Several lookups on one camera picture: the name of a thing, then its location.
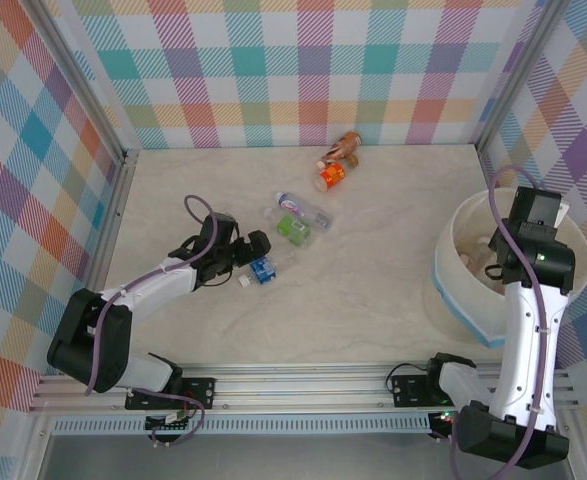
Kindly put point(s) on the blue white label bottle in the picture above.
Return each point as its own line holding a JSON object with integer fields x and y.
{"x": 264, "y": 269}

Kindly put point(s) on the aluminium frame post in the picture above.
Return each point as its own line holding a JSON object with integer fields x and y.
{"x": 85, "y": 75}
{"x": 520, "y": 75}

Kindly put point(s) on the brown label bottle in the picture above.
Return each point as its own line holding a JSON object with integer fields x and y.
{"x": 345, "y": 144}

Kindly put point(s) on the small electronics board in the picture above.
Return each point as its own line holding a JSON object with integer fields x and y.
{"x": 170, "y": 422}
{"x": 445, "y": 417}

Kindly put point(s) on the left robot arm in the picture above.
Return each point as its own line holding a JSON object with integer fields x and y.
{"x": 148, "y": 287}

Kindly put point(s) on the grey metal lower shelf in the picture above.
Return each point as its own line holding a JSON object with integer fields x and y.
{"x": 298, "y": 460}

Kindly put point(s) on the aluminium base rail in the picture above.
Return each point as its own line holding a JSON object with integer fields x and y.
{"x": 298, "y": 387}

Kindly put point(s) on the clear bottle pink purple label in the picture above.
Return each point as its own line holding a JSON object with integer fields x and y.
{"x": 293, "y": 204}

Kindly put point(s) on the green label bottle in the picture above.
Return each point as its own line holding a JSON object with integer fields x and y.
{"x": 293, "y": 226}

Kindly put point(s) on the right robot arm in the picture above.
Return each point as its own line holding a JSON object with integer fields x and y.
{"x": 528, "y": 350}

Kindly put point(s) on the orange label bottle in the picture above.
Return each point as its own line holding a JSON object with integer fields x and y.
{"x": 330, "y": 176}

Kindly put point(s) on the small brown bottle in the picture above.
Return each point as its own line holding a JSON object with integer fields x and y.
{"x": 353, "y": 160}

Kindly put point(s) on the white round bin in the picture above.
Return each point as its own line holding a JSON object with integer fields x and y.
{"x": 465, "y": 300}

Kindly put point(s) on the aluminium side rail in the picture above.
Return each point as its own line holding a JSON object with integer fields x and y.
{"x": 490, "y": 170}
{"x": 115, "y": 200}

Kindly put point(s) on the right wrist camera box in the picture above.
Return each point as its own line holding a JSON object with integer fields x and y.
{"x": 563, "y": 210}

